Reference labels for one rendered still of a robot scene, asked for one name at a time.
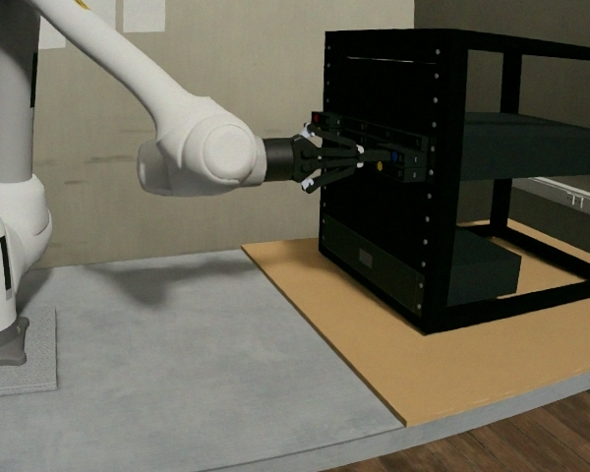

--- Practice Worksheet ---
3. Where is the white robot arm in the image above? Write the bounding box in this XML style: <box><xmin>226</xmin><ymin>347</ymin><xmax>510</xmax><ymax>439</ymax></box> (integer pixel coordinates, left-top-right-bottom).
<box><xmin>0</xmin><ymin>0</ymin><xmax>266</xmax><ymax>366</ymax></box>

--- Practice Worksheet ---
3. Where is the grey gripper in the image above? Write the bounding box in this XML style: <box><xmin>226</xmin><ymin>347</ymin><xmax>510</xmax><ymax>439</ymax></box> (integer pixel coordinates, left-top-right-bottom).
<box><xmin>262</xmin><ymin>123</ymin><xmax>390</xmax><ymax>194</ymax></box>

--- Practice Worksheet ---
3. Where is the tan flat board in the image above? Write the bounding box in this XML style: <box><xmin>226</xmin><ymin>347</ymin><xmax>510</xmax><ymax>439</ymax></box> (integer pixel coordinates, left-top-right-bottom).
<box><xmin>241</xmin><ymin>235</ymin><xmax>590</xmax><ymax>428</ymax></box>

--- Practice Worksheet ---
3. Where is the black server rack frame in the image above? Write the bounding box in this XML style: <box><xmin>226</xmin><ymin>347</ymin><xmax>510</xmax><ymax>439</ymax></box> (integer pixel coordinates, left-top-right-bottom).
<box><xmin>319</xmin><ymin>29</ymin><xmax>590</xmax><ymax>336</ymax></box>

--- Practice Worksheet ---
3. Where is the black drive blank with red sticker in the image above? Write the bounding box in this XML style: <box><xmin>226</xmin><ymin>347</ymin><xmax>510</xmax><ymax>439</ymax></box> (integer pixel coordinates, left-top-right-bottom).
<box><xmin>311</xmin><ymin>111</ymin><xmax>347</xmax><ymax>128</ymax></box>

